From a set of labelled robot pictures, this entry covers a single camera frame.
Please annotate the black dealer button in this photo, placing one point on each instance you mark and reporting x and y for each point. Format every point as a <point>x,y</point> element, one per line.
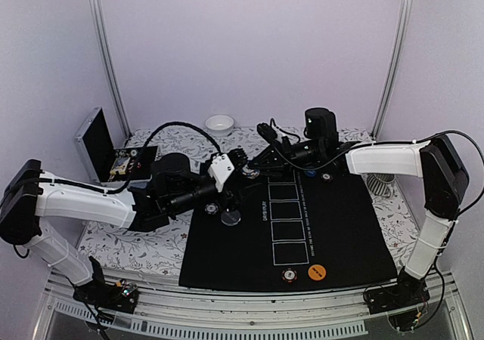
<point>230,218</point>

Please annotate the blue peach chips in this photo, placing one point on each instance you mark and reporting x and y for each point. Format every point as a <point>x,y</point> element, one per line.
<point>212,209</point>

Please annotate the orange big blind button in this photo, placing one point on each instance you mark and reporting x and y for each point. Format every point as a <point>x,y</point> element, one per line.
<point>317,272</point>

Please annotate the left aluminium frame post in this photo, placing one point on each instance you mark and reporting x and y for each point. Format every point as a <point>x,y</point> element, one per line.
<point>107,61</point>

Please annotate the red white chips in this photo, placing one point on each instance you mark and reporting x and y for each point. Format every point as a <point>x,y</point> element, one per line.
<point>326,177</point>
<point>289,275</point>

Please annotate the black poker play mat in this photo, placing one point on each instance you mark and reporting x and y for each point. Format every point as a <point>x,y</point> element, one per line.
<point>291,222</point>

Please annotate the aluminium frame post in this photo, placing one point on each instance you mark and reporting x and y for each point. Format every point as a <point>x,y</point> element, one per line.
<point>395,57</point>
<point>107,61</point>

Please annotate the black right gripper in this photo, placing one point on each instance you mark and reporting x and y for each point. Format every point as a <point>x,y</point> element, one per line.
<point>270,155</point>

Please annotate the white ceramic bowl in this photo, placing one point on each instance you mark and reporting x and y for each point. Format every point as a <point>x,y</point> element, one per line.
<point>220,125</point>

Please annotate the front aluminium rail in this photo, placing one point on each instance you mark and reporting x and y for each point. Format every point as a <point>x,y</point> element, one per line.
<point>165,310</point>

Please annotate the aluminium poker case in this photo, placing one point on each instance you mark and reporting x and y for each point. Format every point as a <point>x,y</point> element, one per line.
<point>97,153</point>

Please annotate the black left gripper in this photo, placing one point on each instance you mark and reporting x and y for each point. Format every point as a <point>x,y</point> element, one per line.
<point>231,202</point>

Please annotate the card box in case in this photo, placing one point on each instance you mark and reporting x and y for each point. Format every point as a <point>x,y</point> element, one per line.
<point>120,166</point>

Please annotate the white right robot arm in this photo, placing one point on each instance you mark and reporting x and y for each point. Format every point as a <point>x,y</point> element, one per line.
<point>433,162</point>

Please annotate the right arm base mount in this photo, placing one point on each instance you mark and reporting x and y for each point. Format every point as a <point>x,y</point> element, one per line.
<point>404,304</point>

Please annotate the right aluminium frame post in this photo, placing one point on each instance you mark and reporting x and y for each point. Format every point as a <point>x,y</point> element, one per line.
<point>395,57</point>

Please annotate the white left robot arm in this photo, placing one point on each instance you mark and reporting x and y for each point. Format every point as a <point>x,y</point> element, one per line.
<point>33,195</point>

